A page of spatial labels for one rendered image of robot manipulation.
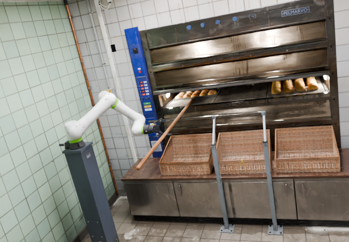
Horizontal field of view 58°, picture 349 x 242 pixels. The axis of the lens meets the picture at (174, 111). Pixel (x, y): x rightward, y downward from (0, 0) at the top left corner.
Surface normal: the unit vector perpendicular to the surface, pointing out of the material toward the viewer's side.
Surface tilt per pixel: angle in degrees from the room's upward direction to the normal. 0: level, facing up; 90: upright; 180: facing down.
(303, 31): 70
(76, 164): 90
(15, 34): 90
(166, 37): 92
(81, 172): 90
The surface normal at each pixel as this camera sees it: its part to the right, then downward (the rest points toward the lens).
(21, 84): 0.94, -0.09
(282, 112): -0.36, -0.01
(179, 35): -0.30, 0.33
